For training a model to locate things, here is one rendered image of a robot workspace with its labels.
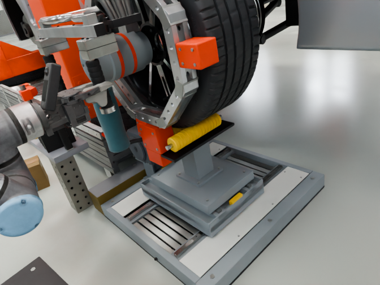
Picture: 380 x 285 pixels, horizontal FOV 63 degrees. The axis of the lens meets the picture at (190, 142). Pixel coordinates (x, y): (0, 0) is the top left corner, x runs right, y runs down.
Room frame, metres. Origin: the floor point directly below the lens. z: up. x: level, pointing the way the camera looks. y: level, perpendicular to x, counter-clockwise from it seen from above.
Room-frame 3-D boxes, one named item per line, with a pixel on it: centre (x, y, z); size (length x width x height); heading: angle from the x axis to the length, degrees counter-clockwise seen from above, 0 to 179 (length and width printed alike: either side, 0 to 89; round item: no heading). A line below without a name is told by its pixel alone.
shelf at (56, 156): (1.47, 0.67, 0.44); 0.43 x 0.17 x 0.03; 37
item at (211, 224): (1.25, 0.00, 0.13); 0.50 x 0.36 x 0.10; 37
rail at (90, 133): (2.57, 1.18, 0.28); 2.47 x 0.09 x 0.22; 37
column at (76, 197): (1.50, 0.69, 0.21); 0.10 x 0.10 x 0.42; 37
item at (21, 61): (3.29, 1.34, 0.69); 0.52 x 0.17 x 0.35; 127
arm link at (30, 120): (0.72, 0.37, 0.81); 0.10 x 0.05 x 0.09; 37
